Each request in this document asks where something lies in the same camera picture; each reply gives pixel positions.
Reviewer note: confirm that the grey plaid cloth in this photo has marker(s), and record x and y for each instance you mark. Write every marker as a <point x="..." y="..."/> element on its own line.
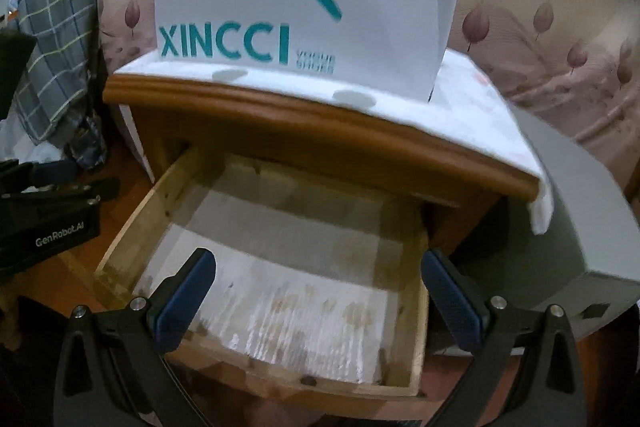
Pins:
<point x="55" y="57"/>

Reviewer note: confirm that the wooden drawer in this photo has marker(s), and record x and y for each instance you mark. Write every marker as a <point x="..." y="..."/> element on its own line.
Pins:
<point x="300" y="282"/>

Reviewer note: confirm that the wooden nightstand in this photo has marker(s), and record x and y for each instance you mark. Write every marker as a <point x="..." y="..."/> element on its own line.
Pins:
<point x="300" y="122"/>

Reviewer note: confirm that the white dotted cloth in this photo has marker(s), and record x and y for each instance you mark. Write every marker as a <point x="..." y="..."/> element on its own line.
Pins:
<point x="475" y="117"/>

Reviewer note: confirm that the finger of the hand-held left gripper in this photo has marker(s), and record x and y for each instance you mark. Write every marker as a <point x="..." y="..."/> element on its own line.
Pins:
<point x="50" y="172"/>
<point x="100" y="189"/>

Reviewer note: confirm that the blue patterned packet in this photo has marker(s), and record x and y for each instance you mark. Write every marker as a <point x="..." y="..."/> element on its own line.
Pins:
<point x="90" y="142"/>

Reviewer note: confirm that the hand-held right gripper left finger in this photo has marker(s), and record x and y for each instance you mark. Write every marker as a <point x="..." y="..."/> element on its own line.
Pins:
<point x="187" y="302"/>

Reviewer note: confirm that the white shoe box teal print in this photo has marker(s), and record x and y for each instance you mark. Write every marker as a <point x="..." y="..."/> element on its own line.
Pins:
<point x="390" y="32"/>

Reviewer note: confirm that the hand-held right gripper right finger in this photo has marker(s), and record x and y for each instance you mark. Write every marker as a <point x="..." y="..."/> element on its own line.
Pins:
<point x="452" y="302"/>

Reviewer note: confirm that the grey box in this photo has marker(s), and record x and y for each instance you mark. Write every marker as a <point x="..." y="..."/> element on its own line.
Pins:
<point x="575" y="207"/>

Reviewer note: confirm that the white sheer fabric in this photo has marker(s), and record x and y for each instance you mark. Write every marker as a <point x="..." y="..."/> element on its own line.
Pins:
<point x="30" y="142"/>

